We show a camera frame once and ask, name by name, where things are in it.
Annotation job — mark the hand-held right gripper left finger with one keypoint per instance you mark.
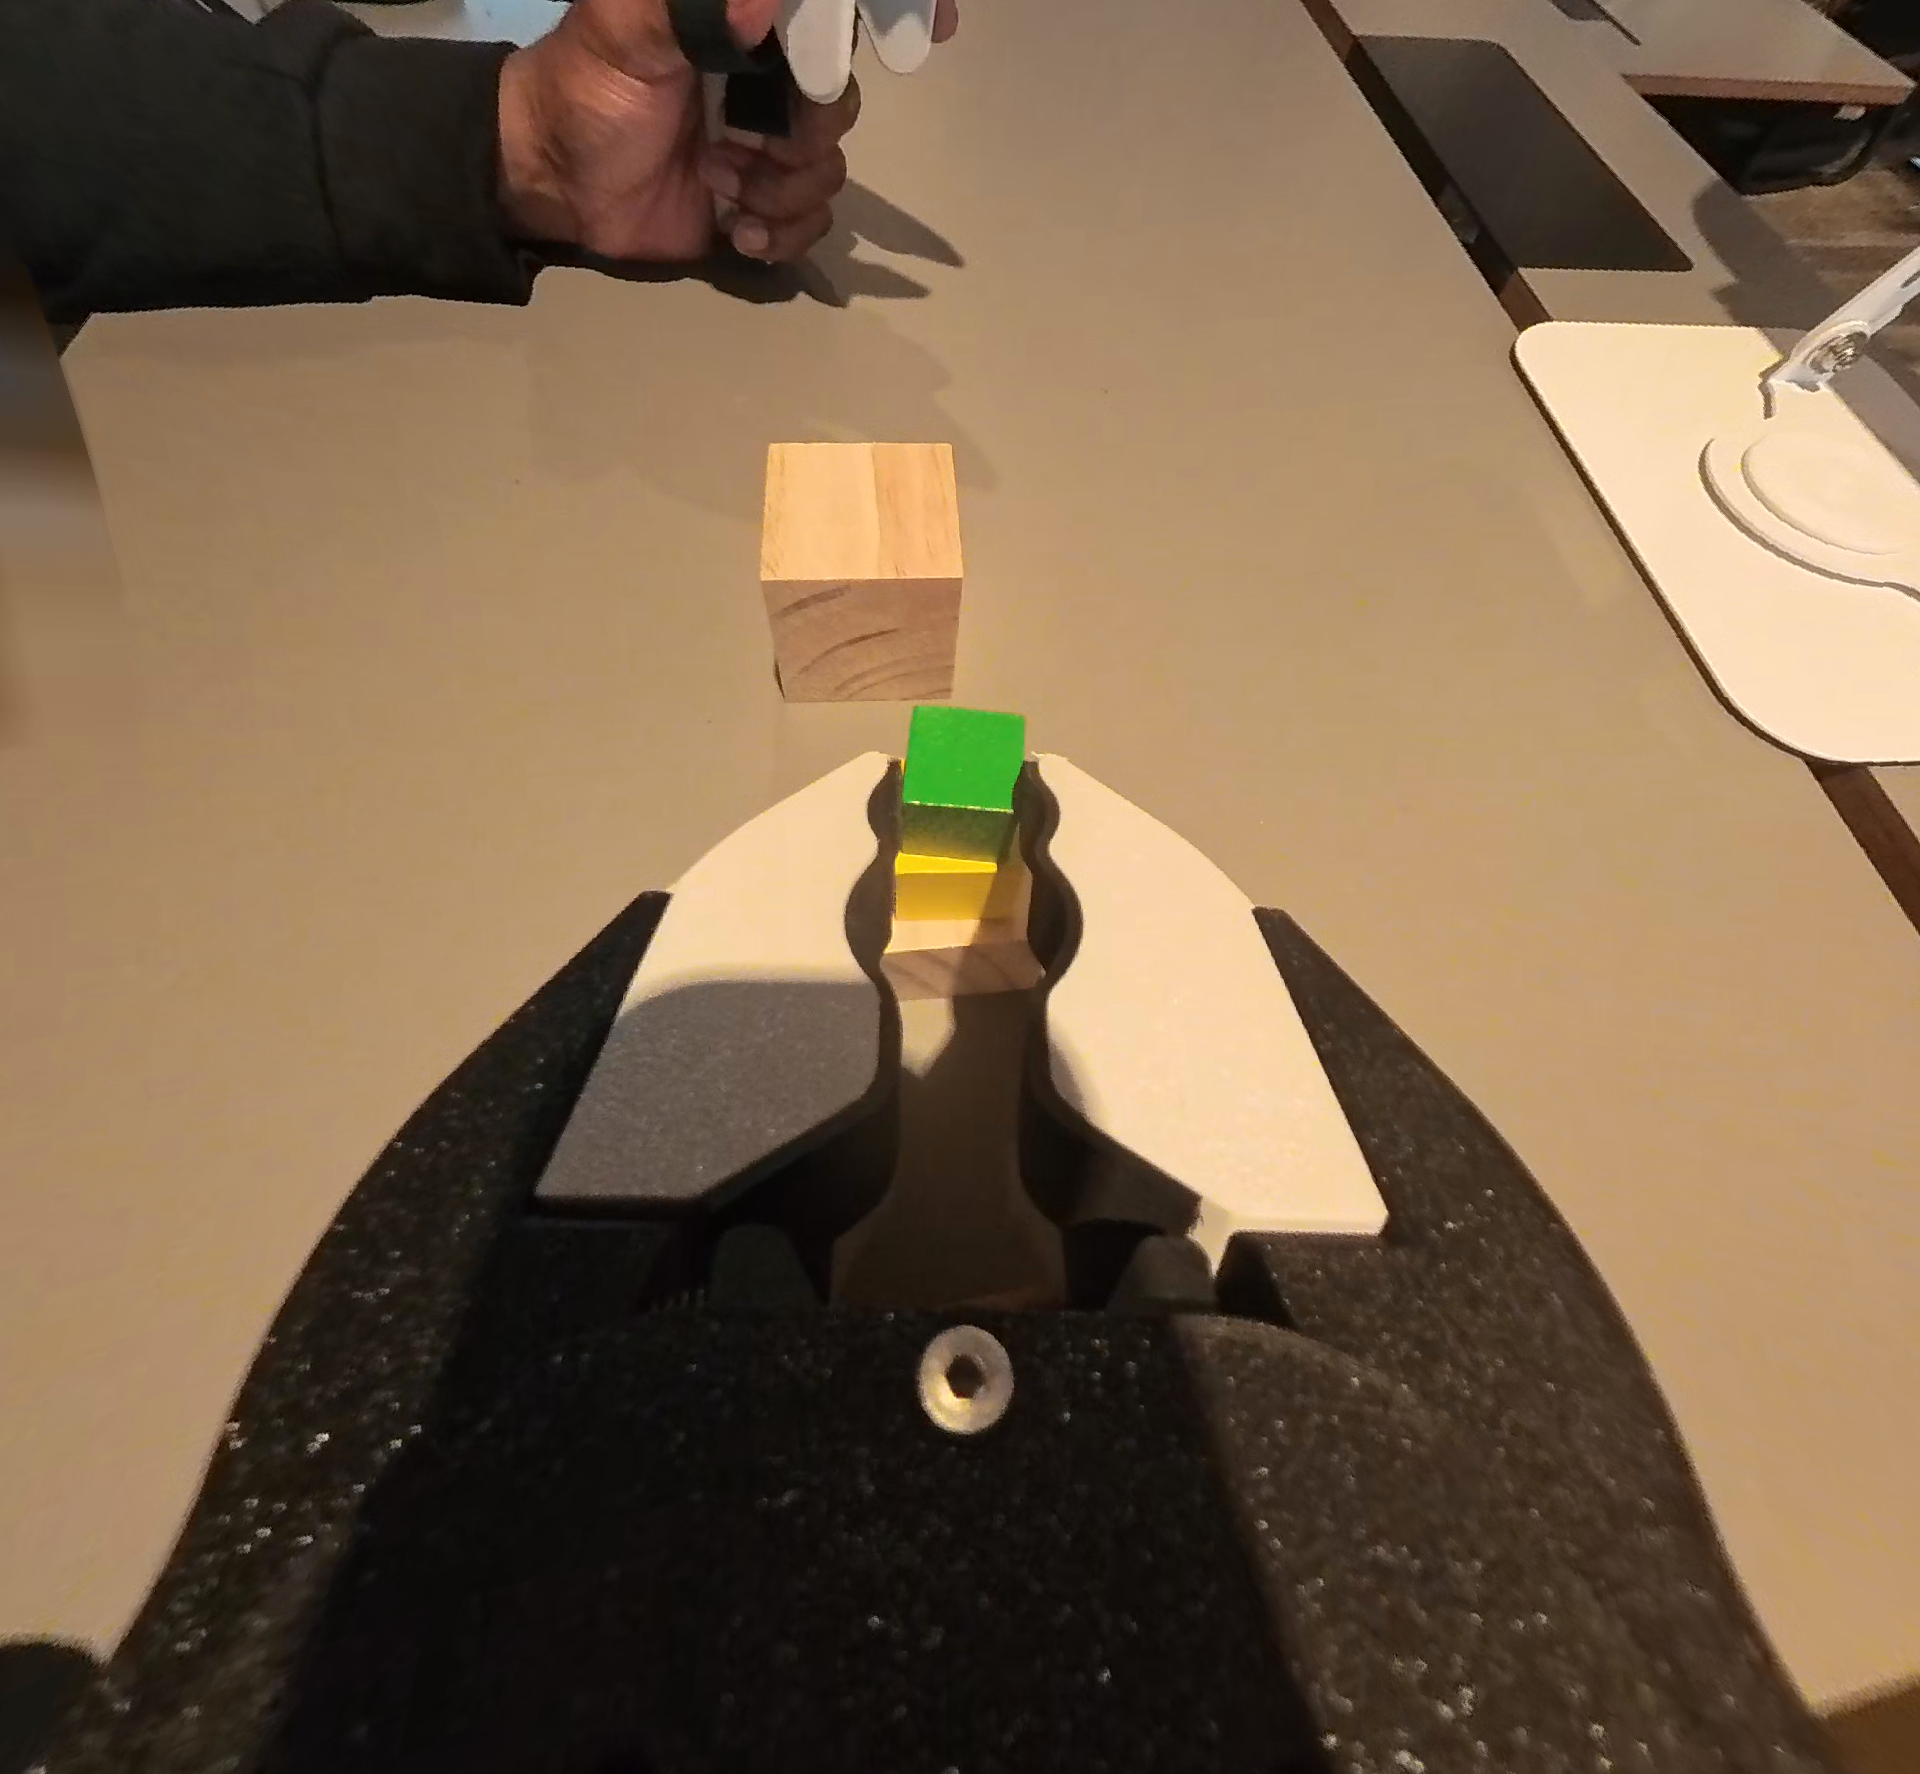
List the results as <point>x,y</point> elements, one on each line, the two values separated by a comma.
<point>720,1055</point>

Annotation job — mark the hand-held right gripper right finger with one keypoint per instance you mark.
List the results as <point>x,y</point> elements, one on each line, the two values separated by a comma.
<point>1201,1055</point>

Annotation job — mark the small wooden cube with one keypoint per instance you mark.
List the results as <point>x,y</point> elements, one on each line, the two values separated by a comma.
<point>958,968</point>

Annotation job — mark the yellow cube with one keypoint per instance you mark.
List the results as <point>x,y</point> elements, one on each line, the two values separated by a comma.
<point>952,891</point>

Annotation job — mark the green cube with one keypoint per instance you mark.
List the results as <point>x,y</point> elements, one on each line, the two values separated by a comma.
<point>964,769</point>

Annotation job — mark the medium wooden cube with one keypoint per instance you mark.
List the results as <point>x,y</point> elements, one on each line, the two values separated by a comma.
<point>863,575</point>

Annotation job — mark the person's left forearm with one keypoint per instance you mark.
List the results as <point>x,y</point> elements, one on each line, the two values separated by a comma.
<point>225,139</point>

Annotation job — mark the person's left hand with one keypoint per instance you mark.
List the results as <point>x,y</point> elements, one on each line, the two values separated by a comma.
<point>615,139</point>

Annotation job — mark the black table mat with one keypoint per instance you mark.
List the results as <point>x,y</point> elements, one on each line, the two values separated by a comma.
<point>1516,155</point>

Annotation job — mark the white desk lamp stand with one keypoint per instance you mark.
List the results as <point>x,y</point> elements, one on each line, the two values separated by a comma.
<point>1634,486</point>

